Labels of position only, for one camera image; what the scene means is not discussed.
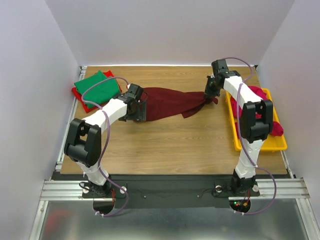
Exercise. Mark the aluminium frame rail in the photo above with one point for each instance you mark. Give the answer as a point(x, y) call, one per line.
point(290, 188)

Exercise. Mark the red folded t shirt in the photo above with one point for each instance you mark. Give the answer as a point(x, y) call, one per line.
point(85, 105)

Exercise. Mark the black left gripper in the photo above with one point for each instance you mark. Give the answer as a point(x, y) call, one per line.
point(141, 115)

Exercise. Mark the green folded t shirt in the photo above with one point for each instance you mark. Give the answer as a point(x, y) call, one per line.
point(97, 90)

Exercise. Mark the yellow plastic tray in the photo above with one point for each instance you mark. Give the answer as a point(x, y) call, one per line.
point(275, 141)

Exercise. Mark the maroon t shirt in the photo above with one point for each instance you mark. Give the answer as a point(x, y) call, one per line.
point(163, 102)

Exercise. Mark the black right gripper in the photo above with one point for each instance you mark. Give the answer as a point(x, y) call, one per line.
point(209, 92)

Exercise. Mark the red t shirt in tray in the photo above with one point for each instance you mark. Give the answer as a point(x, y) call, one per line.
point(235, 107)

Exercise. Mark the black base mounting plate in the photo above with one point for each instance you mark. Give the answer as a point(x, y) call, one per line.
point(170, 191)

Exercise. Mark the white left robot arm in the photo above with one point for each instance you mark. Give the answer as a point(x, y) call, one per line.
point(83, 143)

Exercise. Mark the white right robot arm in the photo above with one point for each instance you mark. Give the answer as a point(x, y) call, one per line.
point(254, 118)

